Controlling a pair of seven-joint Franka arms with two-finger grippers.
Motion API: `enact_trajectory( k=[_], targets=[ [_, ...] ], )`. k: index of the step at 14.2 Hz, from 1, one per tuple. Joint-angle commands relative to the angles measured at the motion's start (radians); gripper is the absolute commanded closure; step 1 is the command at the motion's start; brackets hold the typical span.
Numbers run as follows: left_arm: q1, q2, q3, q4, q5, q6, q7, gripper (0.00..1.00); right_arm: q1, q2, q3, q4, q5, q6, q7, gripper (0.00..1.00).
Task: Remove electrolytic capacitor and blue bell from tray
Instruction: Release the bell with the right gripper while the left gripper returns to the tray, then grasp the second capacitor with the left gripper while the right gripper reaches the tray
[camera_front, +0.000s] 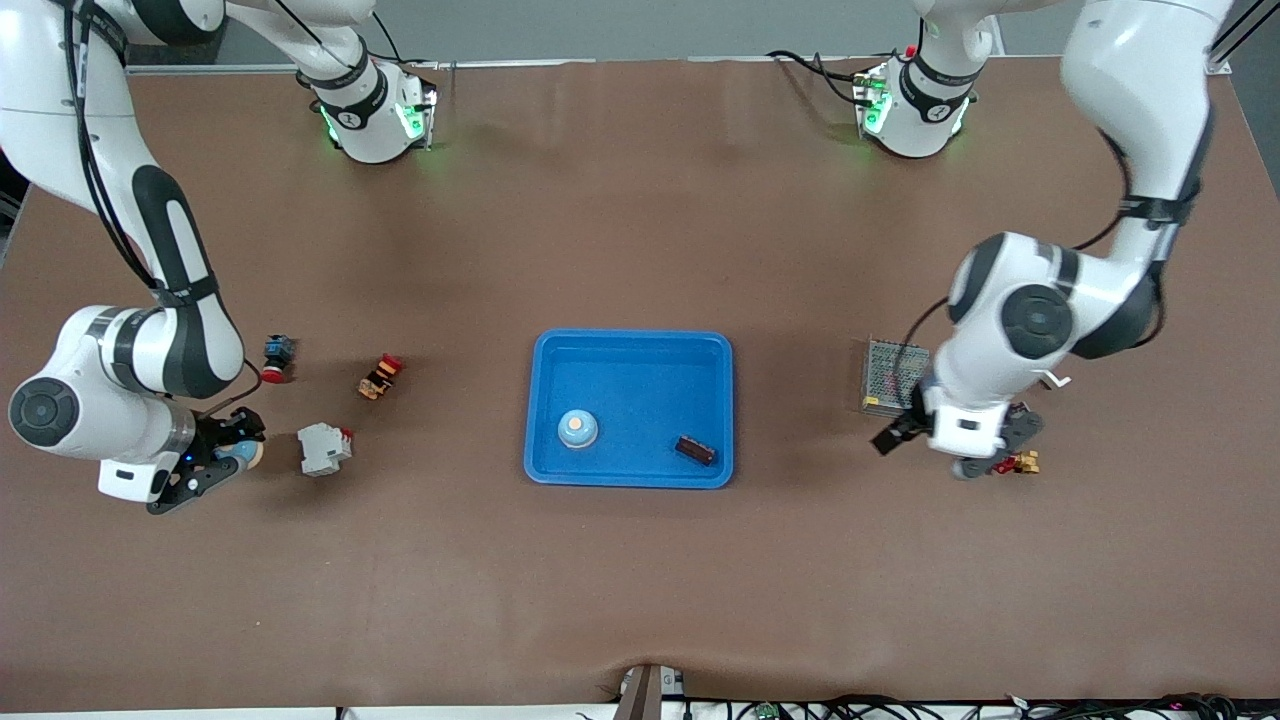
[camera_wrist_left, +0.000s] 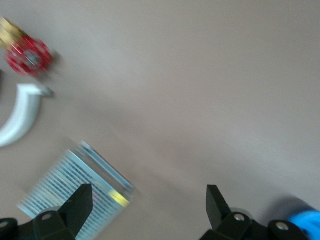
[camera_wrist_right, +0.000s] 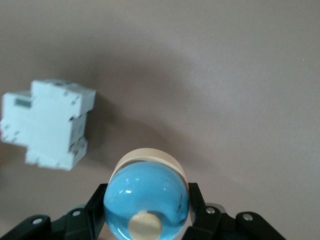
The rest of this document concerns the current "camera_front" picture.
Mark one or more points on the white circuit breaker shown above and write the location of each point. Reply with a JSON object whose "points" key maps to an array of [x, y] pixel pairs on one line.
{"points": [[322, 450]]}

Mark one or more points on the grey metal stand post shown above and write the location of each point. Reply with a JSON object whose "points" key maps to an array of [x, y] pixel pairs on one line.
{"points": [[645, 695]]}

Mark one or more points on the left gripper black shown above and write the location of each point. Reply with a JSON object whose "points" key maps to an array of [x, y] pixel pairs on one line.
{"points": [[1017, 414]]}

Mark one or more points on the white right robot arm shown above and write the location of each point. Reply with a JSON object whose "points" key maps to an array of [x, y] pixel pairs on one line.
{"points": [[190, 330]]}

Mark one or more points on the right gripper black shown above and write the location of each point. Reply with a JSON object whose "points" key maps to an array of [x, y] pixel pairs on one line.
{"points": [[222, 431]]}

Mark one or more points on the blue plastic tray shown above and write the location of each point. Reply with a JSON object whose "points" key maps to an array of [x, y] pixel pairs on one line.
{"points": [[630, 390]]}

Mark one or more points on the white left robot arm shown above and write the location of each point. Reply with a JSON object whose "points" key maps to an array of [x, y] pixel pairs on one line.
{"points": [[1040, 320]]}

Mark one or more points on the red push button blue base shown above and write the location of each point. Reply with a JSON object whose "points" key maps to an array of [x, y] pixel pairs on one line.
{"points": [[278, 358]]}

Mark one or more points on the metal mesh power supply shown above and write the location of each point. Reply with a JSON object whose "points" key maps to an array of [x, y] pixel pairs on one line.
{"points": [[890, 375]]}

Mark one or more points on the white semicircular pipe clamp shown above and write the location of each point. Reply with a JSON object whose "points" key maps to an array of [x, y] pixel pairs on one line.
{"points": [[1058, 381]]}

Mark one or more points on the orange emergency stop button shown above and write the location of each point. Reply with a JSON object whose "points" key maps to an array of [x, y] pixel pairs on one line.
{"points": [[380, 377]]}

